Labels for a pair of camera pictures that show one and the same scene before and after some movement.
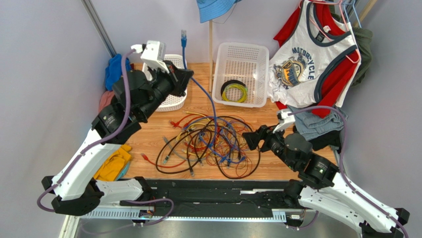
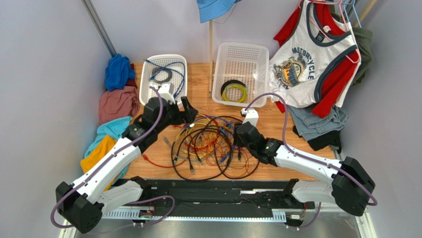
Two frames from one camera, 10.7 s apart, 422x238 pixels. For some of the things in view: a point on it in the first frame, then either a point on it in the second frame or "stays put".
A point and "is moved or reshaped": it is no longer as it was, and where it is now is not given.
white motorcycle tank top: (297, 65) stays put
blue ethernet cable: (184, 45) is moved or reshaped
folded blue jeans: (309, 124) stays put
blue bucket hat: (208, 9) stays put
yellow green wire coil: (244, 91) stays put
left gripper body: (171, 81) -> (173, 116)
